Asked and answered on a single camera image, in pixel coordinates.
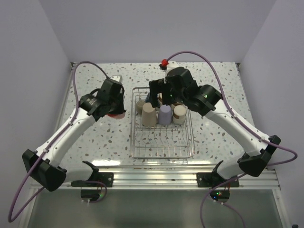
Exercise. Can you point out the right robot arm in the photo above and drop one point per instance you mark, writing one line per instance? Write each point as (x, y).
(179, 86)

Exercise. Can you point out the steel cup with handle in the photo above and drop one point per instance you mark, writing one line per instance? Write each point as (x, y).
(179, 114)

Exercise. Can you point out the dark blue mug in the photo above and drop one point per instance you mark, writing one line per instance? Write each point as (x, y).
(148, 99)

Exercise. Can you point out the wire dish rack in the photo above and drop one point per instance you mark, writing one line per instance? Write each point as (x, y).
(173, 141)

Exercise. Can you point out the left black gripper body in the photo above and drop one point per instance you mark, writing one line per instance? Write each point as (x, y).
(117, 106)

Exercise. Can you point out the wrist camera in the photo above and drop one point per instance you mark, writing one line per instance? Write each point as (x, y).
(167, 66)
(117, 78)

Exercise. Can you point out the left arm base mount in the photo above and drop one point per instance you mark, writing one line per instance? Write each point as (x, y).
(106, 178)

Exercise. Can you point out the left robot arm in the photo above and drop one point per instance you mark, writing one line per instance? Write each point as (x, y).
(43, 164)

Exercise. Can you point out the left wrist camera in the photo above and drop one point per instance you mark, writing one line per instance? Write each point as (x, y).
(117, 78)

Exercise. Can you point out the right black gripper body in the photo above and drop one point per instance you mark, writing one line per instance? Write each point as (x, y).
(169, 95)

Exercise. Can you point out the purple plastic cup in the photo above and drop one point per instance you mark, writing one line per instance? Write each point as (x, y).
(164, 115)

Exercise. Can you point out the aluminium rail frame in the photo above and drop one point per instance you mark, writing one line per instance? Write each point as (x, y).
(172, 176)

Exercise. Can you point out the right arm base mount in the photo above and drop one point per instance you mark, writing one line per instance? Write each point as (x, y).
(208, 179)

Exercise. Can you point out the tall beige plastic cup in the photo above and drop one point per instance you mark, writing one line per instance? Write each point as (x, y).
(149, 117)

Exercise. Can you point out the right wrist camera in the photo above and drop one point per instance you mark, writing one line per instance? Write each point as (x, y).
(167, 66)

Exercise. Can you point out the small grey-green mug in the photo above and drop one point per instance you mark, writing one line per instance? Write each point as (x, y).
(139, 106)

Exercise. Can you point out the cream brown-banded cup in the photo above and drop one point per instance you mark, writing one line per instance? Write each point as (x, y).
(174, 105)
(160, 99)

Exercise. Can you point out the red plastic cup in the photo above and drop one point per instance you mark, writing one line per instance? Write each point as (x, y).
(117, 116)

